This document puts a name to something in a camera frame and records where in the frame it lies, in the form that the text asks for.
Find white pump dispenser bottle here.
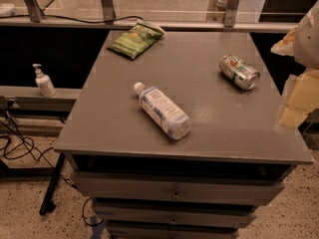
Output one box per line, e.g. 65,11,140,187
33,64,56,98

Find middle grey drawer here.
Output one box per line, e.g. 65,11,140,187
95,202,255,228

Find clear plastic water bottle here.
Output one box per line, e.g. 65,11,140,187
134,82,190,140

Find metal railing post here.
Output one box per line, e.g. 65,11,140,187
224,0,240,28
101,0,116,22
24,0,44,23

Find green chip bag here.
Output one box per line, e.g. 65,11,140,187
109,20,164,60

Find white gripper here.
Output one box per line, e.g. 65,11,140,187
270,0,319,133

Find bottom grey drawer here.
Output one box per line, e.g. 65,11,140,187
107,224,238,239

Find black cable on ledge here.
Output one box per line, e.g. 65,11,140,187
0,13,145,25

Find metal railing post left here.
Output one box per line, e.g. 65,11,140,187
24,0,44,23

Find metal railing post right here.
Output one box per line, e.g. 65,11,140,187
224,0,240,28

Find black floor cables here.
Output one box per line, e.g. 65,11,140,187
0,98,78,189

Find metal railing post middle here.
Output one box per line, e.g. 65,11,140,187
101,0,116,22

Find green silver 7up can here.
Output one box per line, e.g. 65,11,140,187
219,55,260,91

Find top grey drawer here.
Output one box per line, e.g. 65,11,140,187
72,171,284,206

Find black metal leg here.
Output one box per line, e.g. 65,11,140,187
39,153,65,216

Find grey drawer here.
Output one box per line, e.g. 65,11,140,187
95,202,255,228
72,171,284,206
107,224,238,239

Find grey drawer cabinet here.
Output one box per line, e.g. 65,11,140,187
55,32,313,239

